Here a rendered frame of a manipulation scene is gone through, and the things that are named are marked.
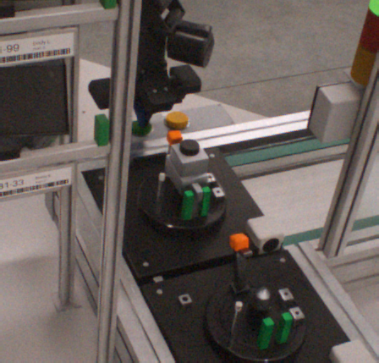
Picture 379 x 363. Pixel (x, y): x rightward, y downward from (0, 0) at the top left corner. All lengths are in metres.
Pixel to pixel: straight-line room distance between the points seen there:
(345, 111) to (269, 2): 2.84
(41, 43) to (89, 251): 0.53
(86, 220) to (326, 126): 0.40
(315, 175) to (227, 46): 2.11
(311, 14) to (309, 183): 2.48
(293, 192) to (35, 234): 0.45
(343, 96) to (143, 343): 0.43
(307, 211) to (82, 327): 0.43
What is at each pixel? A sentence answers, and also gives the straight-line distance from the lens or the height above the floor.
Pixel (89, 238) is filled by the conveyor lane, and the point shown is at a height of 0.96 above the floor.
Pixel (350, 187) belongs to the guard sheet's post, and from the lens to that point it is 1.19.
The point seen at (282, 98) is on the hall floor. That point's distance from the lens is 3.31.
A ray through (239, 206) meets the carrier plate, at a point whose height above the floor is 0.97.
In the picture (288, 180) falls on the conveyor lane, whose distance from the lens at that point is 1.48.
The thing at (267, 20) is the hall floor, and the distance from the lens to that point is 3.81.
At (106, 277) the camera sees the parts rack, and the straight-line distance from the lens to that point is 1.00.
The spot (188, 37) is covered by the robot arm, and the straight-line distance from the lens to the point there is 1.31.
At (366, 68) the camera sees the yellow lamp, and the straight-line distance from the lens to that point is 1.11.
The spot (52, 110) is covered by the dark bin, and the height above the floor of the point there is 1.33.
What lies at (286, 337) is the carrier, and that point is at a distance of 1.11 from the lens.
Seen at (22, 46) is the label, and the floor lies 1.45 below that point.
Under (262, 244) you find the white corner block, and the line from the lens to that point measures 1.26.
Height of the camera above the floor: 1.85
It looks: 42 degrees down
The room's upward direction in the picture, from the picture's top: 8 degrees clockwise
